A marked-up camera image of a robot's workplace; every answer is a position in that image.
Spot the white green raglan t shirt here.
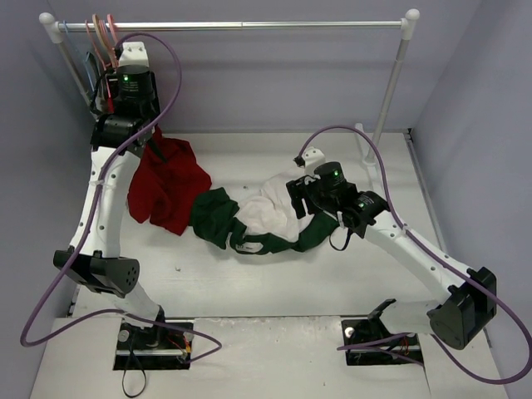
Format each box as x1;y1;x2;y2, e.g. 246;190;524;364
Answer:
189;167;338;255

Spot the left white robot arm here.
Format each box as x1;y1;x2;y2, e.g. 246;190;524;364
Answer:
53;65;166;349

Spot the beige wooden hanger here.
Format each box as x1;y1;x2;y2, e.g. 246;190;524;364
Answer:
91;14;112;67

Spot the red t shirt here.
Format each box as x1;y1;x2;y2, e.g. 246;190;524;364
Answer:
127;127;212;235

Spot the blue plastic hanger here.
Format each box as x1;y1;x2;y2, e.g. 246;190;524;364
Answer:
62;20;95;96

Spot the white metal clothes rack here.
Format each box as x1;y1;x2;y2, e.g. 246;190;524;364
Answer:
38;8;421;147

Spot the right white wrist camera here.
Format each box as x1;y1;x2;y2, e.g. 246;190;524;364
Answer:
293;146;326;175

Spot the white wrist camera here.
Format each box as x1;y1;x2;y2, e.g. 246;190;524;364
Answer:
293;146;326;175
118;42;150;67

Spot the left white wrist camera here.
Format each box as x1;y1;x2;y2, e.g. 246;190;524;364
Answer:
118;42;150;67

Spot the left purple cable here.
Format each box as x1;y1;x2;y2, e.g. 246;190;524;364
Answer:
20;32;224;367

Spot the purple cable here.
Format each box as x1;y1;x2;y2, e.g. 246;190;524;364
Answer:
20;32;224;367
298;125;532;384

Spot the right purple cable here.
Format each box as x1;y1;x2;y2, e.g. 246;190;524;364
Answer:
298;125;532;384

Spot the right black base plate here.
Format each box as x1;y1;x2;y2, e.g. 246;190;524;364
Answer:
341;318;424;367

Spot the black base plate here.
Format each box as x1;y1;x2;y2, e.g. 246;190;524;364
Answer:
113;321;194;371
341;318;424;367

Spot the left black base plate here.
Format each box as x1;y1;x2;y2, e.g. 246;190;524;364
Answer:
113;321;194;371

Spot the black loop cable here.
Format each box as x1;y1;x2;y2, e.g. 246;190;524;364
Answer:
120;336;146;398

